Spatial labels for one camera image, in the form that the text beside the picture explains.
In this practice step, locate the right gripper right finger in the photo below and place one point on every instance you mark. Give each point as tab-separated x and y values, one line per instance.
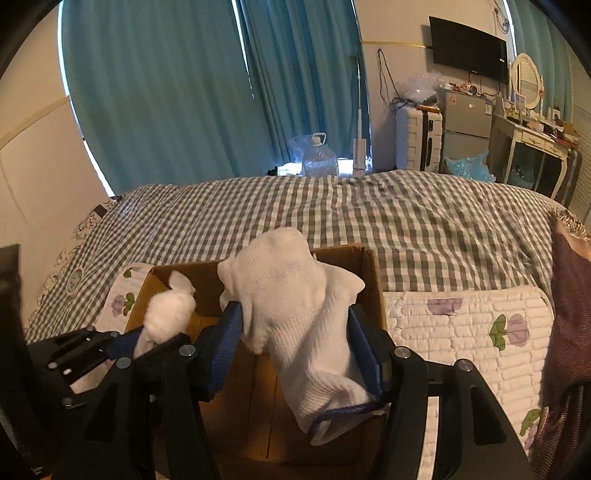
398	378

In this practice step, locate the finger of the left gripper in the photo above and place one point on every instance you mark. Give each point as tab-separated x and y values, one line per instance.
76	385
83	349

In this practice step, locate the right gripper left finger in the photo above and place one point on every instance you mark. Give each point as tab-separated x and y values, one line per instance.
216	347

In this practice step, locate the small white sock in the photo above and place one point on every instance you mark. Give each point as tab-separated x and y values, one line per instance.
168	314

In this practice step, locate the white knit sock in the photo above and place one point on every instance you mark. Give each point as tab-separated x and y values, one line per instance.
295	308

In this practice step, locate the white floral quilted mat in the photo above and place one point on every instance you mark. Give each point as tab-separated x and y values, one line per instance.
504	333

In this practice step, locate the grey checkered bed cover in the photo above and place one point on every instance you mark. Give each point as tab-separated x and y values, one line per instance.
429	232

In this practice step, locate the purple fringed blanket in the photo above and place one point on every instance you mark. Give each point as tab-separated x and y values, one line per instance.
561	449

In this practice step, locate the clear water jug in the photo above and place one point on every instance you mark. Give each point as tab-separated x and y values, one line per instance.
319	160

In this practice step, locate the white stick vacuum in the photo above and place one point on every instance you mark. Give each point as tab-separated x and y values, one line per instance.
360	142

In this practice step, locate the blue plastic bag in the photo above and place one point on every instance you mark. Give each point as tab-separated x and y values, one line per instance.
473	168

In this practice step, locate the white suitcase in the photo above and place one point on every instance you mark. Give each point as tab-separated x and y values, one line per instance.
419	135

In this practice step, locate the grey mini fridge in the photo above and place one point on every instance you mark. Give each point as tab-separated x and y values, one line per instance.
467	122

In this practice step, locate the large teal curtain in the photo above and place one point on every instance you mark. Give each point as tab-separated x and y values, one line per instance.
161	92

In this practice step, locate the white dressing table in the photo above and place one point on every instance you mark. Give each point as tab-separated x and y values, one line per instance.
520	156

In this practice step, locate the clear plastic bag on suitcase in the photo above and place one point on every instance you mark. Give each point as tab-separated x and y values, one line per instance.
423	87

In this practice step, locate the oval white vanity mirror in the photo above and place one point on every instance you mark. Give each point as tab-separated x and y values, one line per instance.
526	81

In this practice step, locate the right teal curtain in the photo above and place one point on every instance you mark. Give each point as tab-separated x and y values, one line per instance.
534	34

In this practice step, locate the black wall television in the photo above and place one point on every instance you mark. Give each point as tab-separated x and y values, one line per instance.
465	48

